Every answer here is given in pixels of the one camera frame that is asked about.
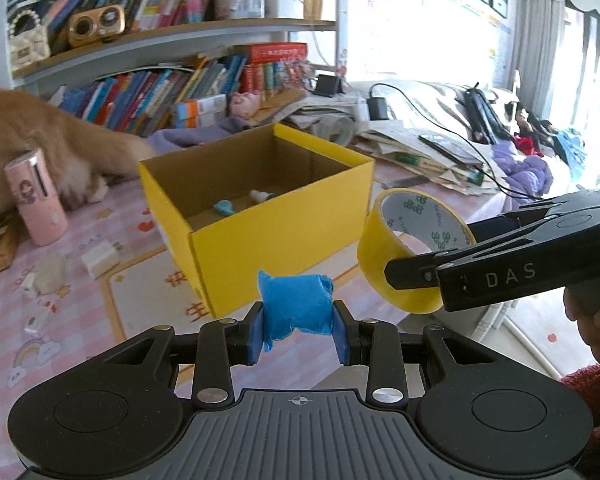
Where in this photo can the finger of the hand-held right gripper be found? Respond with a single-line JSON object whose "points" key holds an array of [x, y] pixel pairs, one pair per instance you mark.
{"points": [[505, 222], [410, 272]]}

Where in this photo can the white charger plug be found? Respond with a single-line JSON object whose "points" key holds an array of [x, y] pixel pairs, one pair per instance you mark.
{"points": [[100, 260]]}

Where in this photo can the small white spray bottle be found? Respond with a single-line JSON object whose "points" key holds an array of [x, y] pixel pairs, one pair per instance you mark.
{"points": [[257, 196]]}

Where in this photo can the row of leaning books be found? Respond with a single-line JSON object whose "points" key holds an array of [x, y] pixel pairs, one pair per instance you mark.
{"points": [[145, 95]]}

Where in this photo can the white quilted handbag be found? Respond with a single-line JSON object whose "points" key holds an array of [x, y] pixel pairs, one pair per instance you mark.
{"points": [[27, 45]]}

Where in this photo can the wooden radio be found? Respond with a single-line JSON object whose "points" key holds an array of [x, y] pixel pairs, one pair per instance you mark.
{"points": [[97, 25]]}

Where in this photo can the white pen container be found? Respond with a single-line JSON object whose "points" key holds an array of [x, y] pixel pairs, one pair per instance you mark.
{"points": [[285, 2]]}

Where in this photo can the mauve and lavender cloth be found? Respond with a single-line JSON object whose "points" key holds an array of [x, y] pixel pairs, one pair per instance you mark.
{"points": [[195, 137]]}

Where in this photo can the yellow cardboard box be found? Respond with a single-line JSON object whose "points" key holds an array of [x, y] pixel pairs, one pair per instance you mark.
{"points": [[260, 240]]}

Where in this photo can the beige foam block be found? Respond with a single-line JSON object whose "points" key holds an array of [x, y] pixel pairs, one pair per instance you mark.
{"points": [[50, 275]]}

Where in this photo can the small white paper packet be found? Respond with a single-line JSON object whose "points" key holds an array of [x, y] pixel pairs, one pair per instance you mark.
{"points": [[28, 285], [37, 320]]}

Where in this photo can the pink pig figurine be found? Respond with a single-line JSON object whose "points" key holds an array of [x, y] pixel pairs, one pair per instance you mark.
{"points": [[245, 105]]}

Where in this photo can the red box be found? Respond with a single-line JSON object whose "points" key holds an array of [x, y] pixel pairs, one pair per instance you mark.
{"points": [[272, 52]]}

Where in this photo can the pink checked table mat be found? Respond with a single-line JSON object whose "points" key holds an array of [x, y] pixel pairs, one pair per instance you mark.
{"points": [[80, 360]]}

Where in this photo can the pink humidifier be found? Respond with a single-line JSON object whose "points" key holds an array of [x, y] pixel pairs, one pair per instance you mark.
{"points": [[35, 200]]}

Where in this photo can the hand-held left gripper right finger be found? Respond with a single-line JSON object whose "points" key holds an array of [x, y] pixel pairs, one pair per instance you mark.
{"points": [[342, 337]]}

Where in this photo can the black power adapter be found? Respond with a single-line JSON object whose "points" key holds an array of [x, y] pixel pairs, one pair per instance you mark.
{"points": [[378, 109]]}

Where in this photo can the grey curtain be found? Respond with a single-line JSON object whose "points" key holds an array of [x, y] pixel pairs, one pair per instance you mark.
{"points": [[540, 60]]}

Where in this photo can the pile of papers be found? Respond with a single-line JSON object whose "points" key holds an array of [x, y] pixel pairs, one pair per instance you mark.
{"points": [[405, 160]]}

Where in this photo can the blue plastic packet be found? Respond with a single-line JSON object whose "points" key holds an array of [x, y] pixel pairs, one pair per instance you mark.
{"points": [[295, 305], [224, 207]]}

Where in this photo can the pile of clothes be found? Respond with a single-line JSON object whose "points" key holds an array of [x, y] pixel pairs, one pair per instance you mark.
{"points": [[525, 170]]}

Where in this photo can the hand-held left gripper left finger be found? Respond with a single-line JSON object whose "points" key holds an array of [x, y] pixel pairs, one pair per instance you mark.
{"points": [[252, 335]]}

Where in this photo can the orange and blue carton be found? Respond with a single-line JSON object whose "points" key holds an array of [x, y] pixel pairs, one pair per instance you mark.
{"points": [[200, 120], [202, 104]]}

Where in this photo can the white shelf unit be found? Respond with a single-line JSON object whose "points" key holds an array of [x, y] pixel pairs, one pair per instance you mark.
{"points": [[180, 35]]}

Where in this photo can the yellow tape roll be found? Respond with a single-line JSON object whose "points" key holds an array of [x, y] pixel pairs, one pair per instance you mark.
{"points": [[375, 260]]}

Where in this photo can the clear tape roll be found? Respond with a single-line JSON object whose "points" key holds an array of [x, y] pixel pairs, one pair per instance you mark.
{"points": [[337, 130]]}

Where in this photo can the orange fluffy cat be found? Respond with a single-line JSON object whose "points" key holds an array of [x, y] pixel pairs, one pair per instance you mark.
{"points": [[30, 130]]}

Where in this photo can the brown paper envelope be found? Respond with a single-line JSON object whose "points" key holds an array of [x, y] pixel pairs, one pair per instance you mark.
{"points": [[280, 107]]}

